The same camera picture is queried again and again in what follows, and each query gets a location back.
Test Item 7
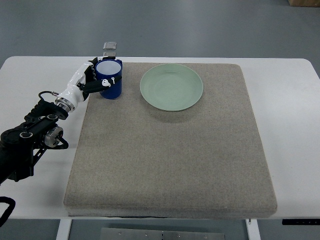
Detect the light green plate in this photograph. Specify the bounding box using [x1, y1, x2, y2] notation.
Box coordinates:
[139, 63, 204, 112]

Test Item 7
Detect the lower metal floor socket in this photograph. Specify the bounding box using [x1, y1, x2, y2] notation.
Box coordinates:
[102, 51, 116, 58]

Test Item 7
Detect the blue mug white inside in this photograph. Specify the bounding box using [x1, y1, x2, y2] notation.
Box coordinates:
[95, 59, 123, 100]

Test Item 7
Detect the white right table leg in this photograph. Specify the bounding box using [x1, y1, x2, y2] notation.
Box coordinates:
[245, 218, 261, 240]

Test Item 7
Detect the upper metal floor socket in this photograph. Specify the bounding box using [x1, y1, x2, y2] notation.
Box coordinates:
[102, 41, 117, 50]

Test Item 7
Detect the white left table leg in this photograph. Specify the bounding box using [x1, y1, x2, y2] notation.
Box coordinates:
[56, 219, 72, 240]

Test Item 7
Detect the beige foam mat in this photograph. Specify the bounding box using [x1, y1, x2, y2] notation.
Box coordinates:
[63, 62, 277, 219]

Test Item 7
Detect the black desk control panel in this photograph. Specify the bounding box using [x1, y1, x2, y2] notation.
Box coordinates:
[282, 218, 320, 226]

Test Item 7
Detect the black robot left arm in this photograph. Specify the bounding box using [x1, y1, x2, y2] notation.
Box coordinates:
[0, 91, 71, 183]

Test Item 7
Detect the black braided cable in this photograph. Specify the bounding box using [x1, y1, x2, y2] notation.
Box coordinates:
[0, 196, 16, 226]

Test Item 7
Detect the cardboard box corner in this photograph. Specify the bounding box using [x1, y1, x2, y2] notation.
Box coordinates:
[288, 0, 320, 8]

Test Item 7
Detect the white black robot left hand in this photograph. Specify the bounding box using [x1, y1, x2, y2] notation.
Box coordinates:
[55, 56, 116, 112]

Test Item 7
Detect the white table leg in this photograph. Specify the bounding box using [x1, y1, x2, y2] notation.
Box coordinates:
[56, 219, 72, 240]
[245, 218, 261, 240]

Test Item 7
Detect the metal floor socket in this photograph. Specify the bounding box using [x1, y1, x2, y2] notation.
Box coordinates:
[102, 51, 116, 58]
[102, 41, 117, 50]

